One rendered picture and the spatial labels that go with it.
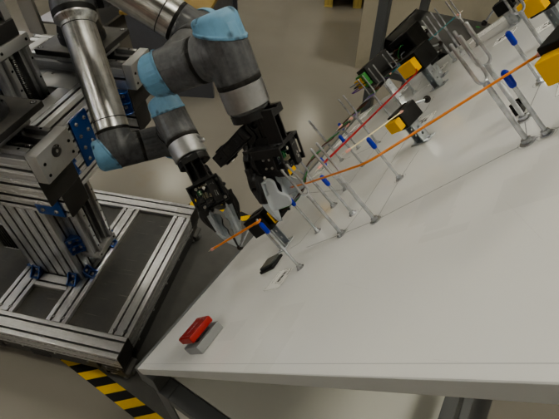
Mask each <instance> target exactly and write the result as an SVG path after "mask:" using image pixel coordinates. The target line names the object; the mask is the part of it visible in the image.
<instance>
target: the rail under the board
mask: <svg viewBox="0 0 559 419"><path fill-rule="evenodd" d="M253 237H254V235H251V236H250V238H249V239H248V240H247V241H246V242H245V243H244V245H243V248H244V247H245V246H246V245H247V244H248V242H249V241H250V240H251V239H252V238H253ZM240 251H241V250H238V252H237V253H236V254H235V255H234V256H233V257H232V258H231V260H230V261H229V262H228V263H227V264H226V265H225V267H224V268H223V269H222V270H221V271H220V272H219V273H218V274H217V275H216V276H215V277H214V278H213V280H212V281H211V282H210V283H209V284H208V285H207V286H206V288H205V289H204V290H203V291H202V292H201V293H200V295H199V296H198V297H197V298H196V299H195V300H194V302H193V303H192V304H191V305H190V306H189V307H188V309H187V310H186V311H185V312H183V314H182V315H181V316H180V317H179V318H178V319H177V320H176V322H175V323H174V324H173V325H172V326H171V327H170V329H169V330H168V331H167V332H166V333H165V334H164V335H163V337H162V338H161V339H160V340H159V341H158V342H157V344H156V345H155V346H154V347H153V348H152V349H151V350H150V351H149V352H148V353H147V354H146V355H145V357H144V358H143V359H142V360H141V361H140V362H139V363H138V365H137V366H136V371H137V372H138V374H139V376H140V377H141V380H142V381H144V382H145V383H147V384H148V385H150V386H151V387H153V388H154V389H155V390H157V391H158V392H159V391H160V390H161V389H162V388H163V387H164V386H165V384H166V383H167V382H168V381H169V380H170V378H171V377H165V376H154V375H143V374H142V373H140V372H139V371H138V370H137V368H138V367H139V366H140V365H141V364H142V363H143V362H144V361H145V360H146V359H147V358H148V356H149V355H150V354H151V353H152V352H153V351H154V350H155V348H156V347H157V346H158V345H159V344H160V343H161V341H162V340H163V339H164V338H165V337H166V335H167V334H168V333H169V332H170V331H171V330H172V329H173V327H174V326H175V325H176V324H178V322H179V321H180V320H181V319H182V318H183V317H184V315H185V314H186V313H187V312H188V311H189V310H190V308H191V307H192V306H193V305H194V304H195V302H196V301H197V300H198V299H199V298H200V297H201V295H202V294H203V293H204V292H205V291H206V290H207V289H208V288H209V287H210V286H211V285H212V284H213V282H214V281H215V280H216V279H217V278H218V277H219V275H220V274H221V273H222V272H223V271H224V270H225V268H226V267H227V266H228V265H229V264H230V262H231V261H232V260H233V259H234V258H235V257H236V255H237V254H238V253H239V252H240Z"/></svg>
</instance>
